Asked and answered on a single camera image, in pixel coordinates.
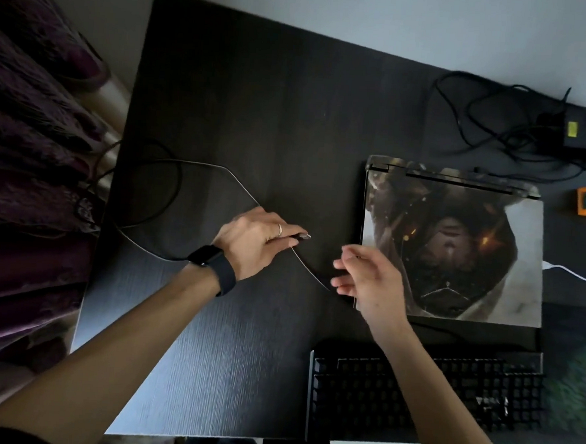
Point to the person's right hand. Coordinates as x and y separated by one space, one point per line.
378 294

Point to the black power adapter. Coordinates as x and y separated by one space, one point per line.
576 132

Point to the black smartwatch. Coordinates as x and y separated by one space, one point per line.
216 269

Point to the person's left hand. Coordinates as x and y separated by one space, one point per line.
252 241

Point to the black green mouse pad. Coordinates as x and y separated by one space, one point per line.
570 390

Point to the black keyboard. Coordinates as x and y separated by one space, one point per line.
357 391

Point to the laptop with printed lid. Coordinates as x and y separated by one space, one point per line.
519 253

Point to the person's right forearm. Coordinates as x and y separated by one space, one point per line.
440 411

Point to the dark wooden desk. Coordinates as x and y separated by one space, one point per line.
280 104

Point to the cream and purple curtain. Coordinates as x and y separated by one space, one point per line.
29 163

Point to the person's left forearm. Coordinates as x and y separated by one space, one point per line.
106 356

